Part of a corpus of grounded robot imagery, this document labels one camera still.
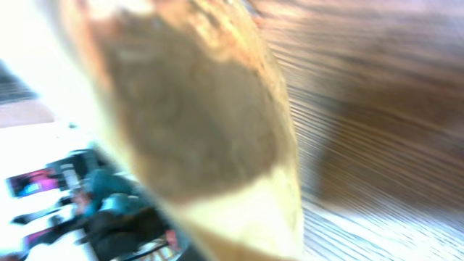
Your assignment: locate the white pouch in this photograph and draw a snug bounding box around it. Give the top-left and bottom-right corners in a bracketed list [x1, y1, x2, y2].
[57, 1, 302, 260]

